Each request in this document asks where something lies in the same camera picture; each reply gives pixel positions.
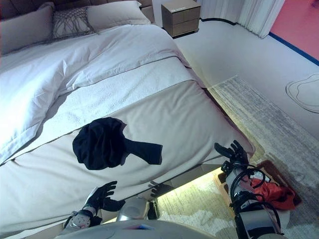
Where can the beige pillow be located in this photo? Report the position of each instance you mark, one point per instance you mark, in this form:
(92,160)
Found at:
(114,15)
(25,27)

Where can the woven wicker basket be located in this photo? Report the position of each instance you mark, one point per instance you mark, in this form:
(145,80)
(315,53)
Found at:
(271,169)

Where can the grey line-patterned cushion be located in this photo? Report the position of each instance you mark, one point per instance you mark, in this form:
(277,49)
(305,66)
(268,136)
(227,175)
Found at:
(72,22)

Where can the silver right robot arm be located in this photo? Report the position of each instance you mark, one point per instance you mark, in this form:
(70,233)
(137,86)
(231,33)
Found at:
(256,221)

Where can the grey streaked rug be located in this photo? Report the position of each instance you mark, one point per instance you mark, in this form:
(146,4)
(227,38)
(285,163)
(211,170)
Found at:
(261,119)

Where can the black garment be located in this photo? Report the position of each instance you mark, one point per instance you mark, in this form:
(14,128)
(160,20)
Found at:
(99,144)

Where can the white pleated curtain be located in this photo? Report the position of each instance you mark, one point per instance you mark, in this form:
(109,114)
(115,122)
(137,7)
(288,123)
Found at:
(254,15)

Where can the wooden two-drawer nightstand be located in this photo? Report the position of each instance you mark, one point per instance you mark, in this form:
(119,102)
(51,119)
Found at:
(182,20)

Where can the beige bedspread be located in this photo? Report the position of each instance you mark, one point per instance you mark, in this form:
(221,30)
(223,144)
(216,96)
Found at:
(174,112)

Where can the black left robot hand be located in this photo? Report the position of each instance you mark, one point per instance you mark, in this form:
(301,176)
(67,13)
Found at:
(104,201)

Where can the silver left robot leg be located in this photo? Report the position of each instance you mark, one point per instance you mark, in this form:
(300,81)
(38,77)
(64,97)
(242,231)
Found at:
(132,209)

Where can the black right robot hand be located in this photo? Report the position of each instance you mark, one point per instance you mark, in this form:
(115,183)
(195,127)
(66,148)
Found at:
(236,156)

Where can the white textured sheet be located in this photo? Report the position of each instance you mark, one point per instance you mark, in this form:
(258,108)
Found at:
(124,89)

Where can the grey robot torso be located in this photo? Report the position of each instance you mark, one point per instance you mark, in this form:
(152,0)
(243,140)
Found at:
(124,231)

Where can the white duvet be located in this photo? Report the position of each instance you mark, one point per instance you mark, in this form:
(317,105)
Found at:
(87,54)

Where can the red garment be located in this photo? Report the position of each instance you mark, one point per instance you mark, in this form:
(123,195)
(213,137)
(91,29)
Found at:
(274,194)

